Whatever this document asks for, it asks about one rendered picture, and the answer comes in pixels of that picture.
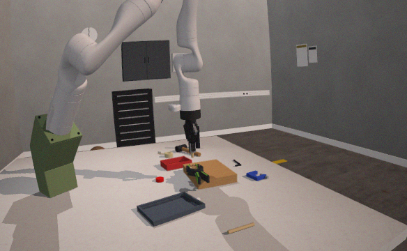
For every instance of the wooden-handled black mallet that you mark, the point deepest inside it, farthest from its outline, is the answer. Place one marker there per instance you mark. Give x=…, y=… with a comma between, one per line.
x=184, y=148

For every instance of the light wooden board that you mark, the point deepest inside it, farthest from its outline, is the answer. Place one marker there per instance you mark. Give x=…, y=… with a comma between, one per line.
x=219, y=174

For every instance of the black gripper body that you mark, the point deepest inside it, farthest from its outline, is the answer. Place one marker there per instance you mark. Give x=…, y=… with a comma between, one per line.
x=191, y=117

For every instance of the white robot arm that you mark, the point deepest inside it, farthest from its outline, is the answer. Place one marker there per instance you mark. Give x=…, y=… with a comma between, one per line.
x=83, y=56

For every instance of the black spring clamp with green grips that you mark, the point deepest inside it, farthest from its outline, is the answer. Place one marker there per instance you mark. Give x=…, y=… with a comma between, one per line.
x=200, y=174

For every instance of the tan hollow cylinder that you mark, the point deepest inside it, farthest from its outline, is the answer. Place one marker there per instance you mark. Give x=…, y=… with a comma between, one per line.
x=168, y=154

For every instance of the tan wooden rod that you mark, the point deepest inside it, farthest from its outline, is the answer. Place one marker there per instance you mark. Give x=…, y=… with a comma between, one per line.
x=240, y=228

